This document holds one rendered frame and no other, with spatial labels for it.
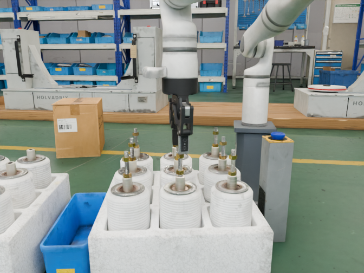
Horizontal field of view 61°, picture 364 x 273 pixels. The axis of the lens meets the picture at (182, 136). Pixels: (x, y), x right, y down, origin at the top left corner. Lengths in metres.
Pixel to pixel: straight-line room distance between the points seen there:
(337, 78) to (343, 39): 2.02
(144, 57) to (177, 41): 2.14
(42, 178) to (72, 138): 0.86
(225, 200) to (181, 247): 0.14
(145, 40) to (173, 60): 2.14
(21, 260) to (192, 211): 0.39
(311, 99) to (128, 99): 1.52
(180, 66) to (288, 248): 0.63
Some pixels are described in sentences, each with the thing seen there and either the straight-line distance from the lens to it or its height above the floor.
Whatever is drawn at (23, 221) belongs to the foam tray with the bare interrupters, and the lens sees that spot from 0.81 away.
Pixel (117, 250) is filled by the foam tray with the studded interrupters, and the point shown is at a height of 0.15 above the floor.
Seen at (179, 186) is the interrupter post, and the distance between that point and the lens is 0.70.
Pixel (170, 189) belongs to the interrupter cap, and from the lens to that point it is 0.70.
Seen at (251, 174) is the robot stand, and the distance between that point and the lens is 1.17.
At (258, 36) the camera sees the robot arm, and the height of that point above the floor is 0.60.
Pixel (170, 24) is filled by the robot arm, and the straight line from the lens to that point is 0.64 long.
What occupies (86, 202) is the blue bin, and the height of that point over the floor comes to 0.09.
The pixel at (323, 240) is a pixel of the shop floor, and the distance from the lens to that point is 1.09.
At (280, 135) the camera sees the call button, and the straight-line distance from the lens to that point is 0.91.
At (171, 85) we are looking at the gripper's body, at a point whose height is 0.48.
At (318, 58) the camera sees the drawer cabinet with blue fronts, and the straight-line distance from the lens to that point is 6.14.
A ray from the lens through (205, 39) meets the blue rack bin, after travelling 5.28.
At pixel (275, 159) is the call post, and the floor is 0.26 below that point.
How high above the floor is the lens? 0.53
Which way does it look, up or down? 14 degrees down
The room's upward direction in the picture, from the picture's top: straight up
